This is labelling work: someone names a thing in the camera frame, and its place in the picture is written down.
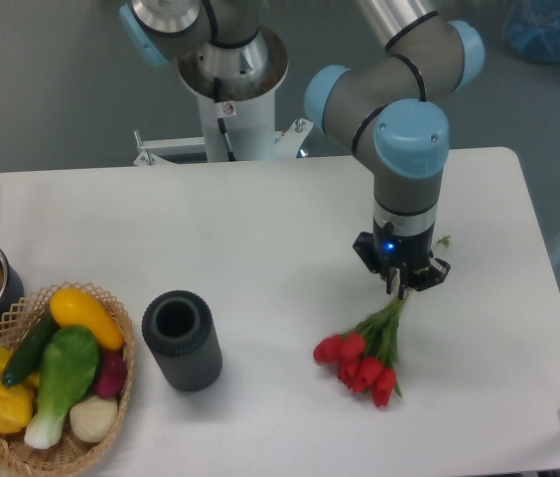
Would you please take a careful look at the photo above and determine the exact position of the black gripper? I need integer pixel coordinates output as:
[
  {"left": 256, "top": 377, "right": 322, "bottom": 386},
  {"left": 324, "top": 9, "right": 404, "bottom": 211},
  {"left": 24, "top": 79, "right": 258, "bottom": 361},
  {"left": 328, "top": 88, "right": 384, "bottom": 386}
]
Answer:
[{"left": 352, "top": 223, "right": 451, "bottom": 300}]

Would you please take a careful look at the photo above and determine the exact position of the red tulip bouquet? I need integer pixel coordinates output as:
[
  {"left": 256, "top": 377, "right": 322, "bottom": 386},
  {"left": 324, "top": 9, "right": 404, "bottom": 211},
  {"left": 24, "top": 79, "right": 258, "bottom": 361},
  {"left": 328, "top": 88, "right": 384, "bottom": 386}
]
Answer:
[{"left": 313, "top": 288, "right": 411, "bottom": 408}]

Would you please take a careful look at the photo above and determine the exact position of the dark grey ribbed vase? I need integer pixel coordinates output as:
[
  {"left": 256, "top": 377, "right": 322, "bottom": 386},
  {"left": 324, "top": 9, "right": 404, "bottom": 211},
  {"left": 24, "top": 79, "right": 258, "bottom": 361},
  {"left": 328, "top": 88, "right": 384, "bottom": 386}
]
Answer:
[{"left": 142, "top": 290, "right": 222, "bottom": 393}]

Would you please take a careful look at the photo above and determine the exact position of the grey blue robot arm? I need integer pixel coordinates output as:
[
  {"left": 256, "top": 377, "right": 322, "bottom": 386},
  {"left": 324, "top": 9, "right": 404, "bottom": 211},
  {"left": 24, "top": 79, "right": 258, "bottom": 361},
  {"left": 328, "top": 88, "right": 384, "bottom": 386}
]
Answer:
[{"left": 119, "top": 1, "right": 485, "bottom": 295}]

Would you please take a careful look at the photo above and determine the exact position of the blue plastic bag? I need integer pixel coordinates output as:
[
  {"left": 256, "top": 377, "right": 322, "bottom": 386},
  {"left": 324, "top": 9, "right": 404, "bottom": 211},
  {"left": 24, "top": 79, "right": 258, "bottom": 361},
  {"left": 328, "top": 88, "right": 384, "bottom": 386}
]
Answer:
[{"left": 503, "top": 1, "right": 560, "bottom": 64}]

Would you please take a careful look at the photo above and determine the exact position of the yellow squash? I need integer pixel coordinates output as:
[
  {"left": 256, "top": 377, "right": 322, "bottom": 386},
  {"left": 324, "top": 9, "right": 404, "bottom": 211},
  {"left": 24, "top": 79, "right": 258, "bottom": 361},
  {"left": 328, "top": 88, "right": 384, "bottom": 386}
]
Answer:
[{"left": 50, "top": 287, "right": 124, "bottom": 351}]

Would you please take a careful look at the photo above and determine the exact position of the green bok choy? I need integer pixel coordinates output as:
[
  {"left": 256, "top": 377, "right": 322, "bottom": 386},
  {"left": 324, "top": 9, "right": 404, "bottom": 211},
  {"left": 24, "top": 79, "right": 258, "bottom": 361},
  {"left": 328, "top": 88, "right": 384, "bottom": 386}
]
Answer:
[{"left": 24, "top": 326, "right": 99, "bottom": 450}]

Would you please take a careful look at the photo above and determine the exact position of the white garlic bulb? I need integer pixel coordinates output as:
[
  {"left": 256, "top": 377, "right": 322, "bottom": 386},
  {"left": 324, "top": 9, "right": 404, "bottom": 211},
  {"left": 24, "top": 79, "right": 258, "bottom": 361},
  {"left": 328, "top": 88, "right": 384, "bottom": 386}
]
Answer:
[{"left": 70, "top": 396, "right": 117, "bottom": 443}]

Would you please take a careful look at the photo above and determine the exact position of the woven wicker basket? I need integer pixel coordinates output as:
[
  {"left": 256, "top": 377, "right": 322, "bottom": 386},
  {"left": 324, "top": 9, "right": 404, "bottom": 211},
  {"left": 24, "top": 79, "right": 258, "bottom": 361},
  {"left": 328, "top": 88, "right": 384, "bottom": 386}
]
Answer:
[{"left": 0, "top": 282, "right": 135, "bottom": 476}]

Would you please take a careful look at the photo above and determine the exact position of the dark green cucumber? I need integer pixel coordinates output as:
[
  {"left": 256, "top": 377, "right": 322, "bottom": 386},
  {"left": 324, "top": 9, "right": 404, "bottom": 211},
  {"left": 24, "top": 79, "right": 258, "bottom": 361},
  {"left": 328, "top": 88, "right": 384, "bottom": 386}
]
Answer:
[{"left": 1, "top": 312, "right": 60, "bottom": 387}]

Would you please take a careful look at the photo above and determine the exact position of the yellow corn cob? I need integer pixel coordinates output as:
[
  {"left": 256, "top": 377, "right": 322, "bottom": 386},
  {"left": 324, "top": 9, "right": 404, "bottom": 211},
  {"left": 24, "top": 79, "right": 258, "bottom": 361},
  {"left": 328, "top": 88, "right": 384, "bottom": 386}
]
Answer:
[{"left": 0, "top": 382, "right": 35, "bottom": 434}]

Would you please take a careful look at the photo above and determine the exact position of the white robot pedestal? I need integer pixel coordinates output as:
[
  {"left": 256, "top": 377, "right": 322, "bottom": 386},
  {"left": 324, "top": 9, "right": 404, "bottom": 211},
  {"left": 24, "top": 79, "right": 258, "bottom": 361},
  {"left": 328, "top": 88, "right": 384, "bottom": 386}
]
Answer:
[{"left": 134, "top": 26, "right": 314, "bottom": 165}]

